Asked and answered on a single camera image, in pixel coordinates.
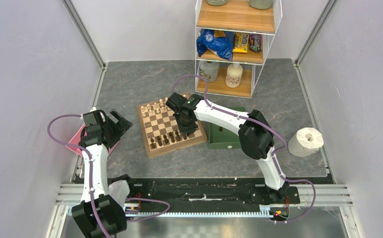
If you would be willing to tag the green glass jar right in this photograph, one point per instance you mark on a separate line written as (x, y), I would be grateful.
(261, 4)

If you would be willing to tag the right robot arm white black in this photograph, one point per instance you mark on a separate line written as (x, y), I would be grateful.
(255, 135)

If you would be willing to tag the aluminium rail frame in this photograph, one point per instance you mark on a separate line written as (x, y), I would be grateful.
(327, 195)

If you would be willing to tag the green tray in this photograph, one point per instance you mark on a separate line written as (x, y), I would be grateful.
(222, 139)

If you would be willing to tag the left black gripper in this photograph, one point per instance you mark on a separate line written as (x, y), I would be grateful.
(121, 126)

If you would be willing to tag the cream patterned bottle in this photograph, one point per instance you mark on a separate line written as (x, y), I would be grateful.
(233, 75)

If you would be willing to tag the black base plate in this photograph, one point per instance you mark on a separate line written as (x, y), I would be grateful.
(248, 190)

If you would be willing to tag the green glass jar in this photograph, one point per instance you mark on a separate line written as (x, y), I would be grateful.
(217, 2)
(261, 4)

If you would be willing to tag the clear patterned jug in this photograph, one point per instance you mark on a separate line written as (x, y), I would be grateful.
(209, 70)

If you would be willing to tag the brown candy bag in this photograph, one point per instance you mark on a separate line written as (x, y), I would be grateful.
(255, 42)

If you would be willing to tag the wire shelf with wood boards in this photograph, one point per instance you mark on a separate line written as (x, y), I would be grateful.
(239, 17)

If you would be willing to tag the green glass jar left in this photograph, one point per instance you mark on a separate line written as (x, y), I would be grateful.
(217, 2)

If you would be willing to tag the blue snack bag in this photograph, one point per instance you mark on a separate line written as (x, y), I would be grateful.
(217, 41)

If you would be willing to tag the yellow candy bag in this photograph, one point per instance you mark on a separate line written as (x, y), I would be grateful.
(240, 43)

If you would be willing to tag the pink box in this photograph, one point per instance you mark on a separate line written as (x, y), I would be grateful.
(76, 139)

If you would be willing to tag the wooden chess board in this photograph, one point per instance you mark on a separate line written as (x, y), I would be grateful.
(156, 119)

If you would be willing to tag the white paper roll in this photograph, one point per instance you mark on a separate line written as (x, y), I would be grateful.
(305, 142)

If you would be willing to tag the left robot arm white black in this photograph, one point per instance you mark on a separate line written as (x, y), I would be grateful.
(98, 215)

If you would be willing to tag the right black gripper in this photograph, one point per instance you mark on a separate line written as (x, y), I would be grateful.
(184, 130)

